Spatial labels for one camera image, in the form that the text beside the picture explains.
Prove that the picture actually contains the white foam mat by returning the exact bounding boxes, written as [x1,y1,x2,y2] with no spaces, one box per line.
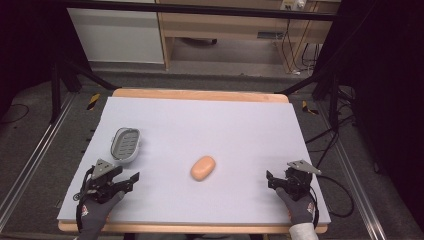
[56,96,332,225]

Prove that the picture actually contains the black floor cables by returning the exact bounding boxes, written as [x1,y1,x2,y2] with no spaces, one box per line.
[304,85,357,170]

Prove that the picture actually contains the wooden table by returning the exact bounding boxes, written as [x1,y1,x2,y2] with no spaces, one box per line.
[57,87,330,235]

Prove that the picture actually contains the white cabinet panel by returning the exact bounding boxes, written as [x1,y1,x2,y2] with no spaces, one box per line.
[66,7,165,65]

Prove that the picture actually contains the wooden desk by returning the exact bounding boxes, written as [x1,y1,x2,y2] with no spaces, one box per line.
[155,0,342,73]

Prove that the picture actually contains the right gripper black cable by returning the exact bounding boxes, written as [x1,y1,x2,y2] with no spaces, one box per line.
[309,174,355,229]

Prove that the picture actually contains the white power strip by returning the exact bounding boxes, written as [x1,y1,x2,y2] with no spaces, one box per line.
[280,0,307,11]

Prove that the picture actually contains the yellow black floor tape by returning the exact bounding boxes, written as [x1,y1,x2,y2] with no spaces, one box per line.
[301,100,320,116]
[86,92,101,111]

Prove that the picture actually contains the orange soap bar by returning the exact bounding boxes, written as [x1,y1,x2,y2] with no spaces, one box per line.
[190,155,217,182]

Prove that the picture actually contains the person's left hand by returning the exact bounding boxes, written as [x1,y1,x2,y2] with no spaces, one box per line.
[76,190,126,240]

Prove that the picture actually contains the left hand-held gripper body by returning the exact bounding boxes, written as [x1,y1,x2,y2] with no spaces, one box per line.
[81,158,127,205]

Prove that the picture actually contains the person's right hand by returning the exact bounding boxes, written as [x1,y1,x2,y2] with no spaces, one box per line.
[275,186,316,227]

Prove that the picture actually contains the grey soap dish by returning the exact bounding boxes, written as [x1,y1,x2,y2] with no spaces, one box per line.
[110,127,142,164]

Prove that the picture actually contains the hanging desk cables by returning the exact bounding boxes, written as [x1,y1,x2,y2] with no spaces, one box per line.
[280,17,322,75]

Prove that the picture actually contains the thin black floor cable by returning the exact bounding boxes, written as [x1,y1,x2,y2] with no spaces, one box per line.
[0,102,31,126]

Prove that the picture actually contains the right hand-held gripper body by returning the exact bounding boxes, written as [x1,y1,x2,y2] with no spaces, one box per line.
[275,159,323,202]

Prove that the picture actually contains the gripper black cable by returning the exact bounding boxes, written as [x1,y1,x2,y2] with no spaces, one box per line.
[309,174,355,229]
[72,165,96,232]

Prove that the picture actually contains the metal floor rail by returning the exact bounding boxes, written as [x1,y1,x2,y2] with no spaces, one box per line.
[319,101,398,240]
[0,92,77,232]

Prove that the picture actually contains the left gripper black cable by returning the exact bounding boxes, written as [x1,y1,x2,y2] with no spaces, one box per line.
[72,165,96,232]

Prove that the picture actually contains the black frame crossbar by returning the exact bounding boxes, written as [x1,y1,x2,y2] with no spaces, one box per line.
[62,0,338,22]

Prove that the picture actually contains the black metal stand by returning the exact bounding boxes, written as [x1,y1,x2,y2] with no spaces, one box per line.
[49,59,118,125]
[274,65,342,132]

